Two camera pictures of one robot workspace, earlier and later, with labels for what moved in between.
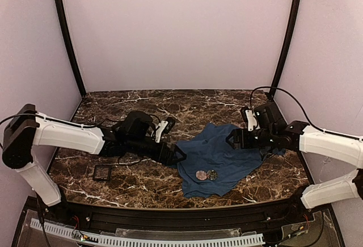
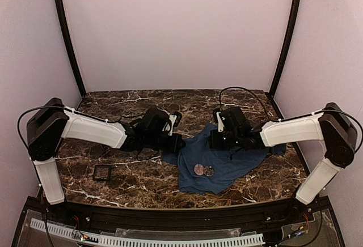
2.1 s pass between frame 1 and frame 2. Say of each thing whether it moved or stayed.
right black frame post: stayed
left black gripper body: moved
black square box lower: stayed
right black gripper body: moved
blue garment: stayed
